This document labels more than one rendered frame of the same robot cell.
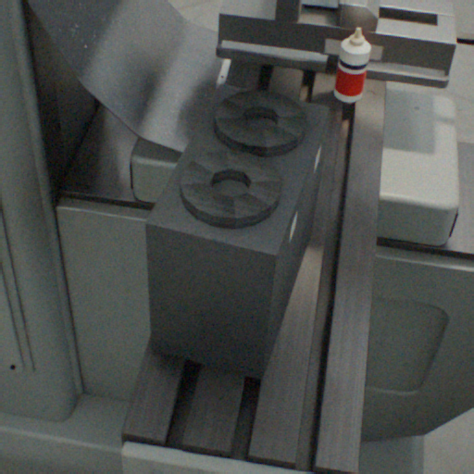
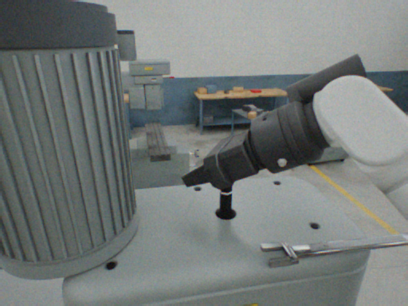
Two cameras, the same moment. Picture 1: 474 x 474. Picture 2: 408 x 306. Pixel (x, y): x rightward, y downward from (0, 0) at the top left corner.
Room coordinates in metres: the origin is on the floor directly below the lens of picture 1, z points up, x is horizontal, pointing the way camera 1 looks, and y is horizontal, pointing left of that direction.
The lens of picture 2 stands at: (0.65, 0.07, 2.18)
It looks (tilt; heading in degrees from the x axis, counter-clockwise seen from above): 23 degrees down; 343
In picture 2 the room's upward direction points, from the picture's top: straight up
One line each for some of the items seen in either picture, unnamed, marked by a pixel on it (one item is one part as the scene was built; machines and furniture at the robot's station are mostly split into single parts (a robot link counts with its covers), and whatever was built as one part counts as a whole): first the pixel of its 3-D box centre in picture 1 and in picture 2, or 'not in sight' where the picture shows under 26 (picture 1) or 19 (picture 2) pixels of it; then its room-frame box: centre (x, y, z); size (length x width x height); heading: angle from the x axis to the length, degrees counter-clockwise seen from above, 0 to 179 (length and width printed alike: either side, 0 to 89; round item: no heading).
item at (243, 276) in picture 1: (241, 224); not in sight; (0.59, 0.00, 1.06); 0.22 x 0.12 x 0.20; 167
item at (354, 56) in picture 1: (353, 62); not in sight; (0.97, -0.13, 1.01); 0.04 x 0.04 x 0.11
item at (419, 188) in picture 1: (301, 139); not in sight; (1.03, -0.08, 0.82); 0.50 x 0.35 x 0.12; 84
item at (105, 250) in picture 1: (294, 287); not in sight; (1.03, -0.10, 0.46); 0.80 x 0.30 x 0.60; 84
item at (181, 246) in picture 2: not in sight; (216, 249); (1.03, -0.06, 1.81); 0.47 x 0.26 x 0.16; 84
